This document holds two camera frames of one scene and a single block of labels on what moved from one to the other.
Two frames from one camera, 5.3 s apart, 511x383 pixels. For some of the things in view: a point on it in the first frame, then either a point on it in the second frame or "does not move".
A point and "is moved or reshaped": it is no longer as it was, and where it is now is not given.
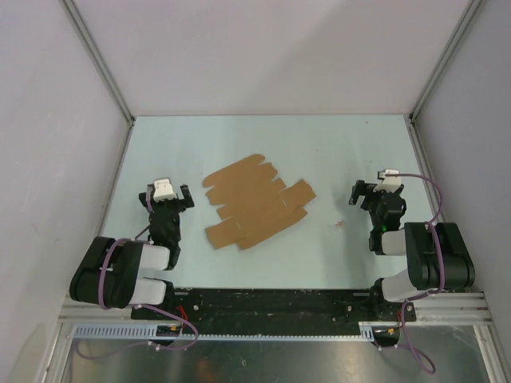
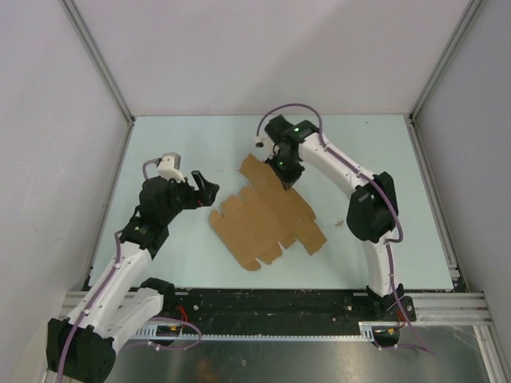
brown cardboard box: (253, 201) is moved or reshaped
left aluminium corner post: (104, 72) does not move
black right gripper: (361, 188) → (287, 179)
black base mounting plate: (275, 308) does not move
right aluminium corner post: (468, 16) does not move
